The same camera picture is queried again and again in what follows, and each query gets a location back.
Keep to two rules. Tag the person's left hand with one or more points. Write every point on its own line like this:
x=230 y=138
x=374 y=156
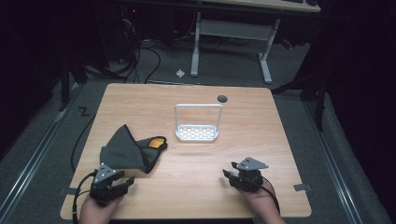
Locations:
x=95 y=209

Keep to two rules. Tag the person's right hand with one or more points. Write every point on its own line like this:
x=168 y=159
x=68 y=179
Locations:
x=261 y=201

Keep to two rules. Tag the small red object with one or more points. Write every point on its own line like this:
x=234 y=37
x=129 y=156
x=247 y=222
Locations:
x=286 y=43

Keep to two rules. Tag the dark round table grommet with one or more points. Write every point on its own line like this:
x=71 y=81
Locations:
x=222 y=99

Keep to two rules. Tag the metal floor rail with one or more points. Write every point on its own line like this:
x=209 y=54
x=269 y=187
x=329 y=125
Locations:
x=330 y=155
x=31 y=165

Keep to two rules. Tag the white metal rack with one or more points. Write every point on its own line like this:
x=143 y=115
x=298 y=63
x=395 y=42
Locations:
x=196 y=133

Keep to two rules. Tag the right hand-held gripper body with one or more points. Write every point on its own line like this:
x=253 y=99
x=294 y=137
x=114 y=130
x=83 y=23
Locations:
x=249 y=179

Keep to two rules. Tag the black metal stand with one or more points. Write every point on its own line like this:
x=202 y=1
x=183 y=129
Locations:
x=64 y=84
x=319 y=99

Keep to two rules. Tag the white paper scrap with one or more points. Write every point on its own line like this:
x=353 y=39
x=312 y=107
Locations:
x=180 y=73

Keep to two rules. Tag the grey cloth with black trim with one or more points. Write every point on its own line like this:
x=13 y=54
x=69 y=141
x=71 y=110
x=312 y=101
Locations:
x=124 y=152

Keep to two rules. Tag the white-legged desk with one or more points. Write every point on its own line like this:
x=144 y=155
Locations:
x=233 y=29

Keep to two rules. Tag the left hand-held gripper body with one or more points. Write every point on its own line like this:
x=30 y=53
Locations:
x=101 y=189

